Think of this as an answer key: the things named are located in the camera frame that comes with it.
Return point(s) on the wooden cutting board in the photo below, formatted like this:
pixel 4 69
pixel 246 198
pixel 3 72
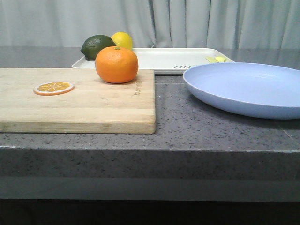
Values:
pixel 93 106

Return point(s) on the orange slice disc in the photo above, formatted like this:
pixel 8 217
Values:
pixel 53 88

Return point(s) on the dark green lime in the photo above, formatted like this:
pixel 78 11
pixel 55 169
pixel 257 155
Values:
pixel 93 45

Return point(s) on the light blue round plate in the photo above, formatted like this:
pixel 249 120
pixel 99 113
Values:
pixel 250 89

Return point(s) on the white rectangular tray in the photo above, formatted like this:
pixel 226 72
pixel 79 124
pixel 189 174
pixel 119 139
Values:
pixel 171 61

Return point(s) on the orange mandarin fruit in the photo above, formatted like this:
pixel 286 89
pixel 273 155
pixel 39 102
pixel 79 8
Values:
pixel 116 64

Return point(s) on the pale yellow sliced pieces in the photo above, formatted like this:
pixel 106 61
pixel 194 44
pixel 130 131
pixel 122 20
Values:
pixel 217 59

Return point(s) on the grey curtain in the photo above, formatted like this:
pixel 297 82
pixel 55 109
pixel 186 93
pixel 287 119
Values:
pixel 235 24

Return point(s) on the yellow lemon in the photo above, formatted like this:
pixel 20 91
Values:
pixel 122 39

